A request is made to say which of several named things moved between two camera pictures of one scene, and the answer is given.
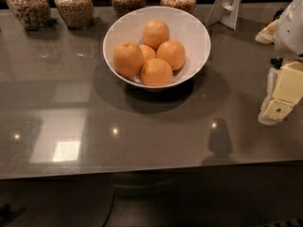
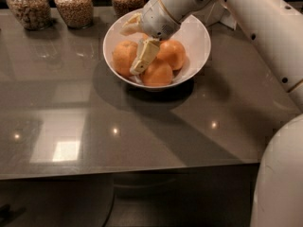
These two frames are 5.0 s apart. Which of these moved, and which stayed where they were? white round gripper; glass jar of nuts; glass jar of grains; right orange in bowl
Moved: white round gripper
Stayed: glass jar of grains; right orange in bowl; glass jar of nuts
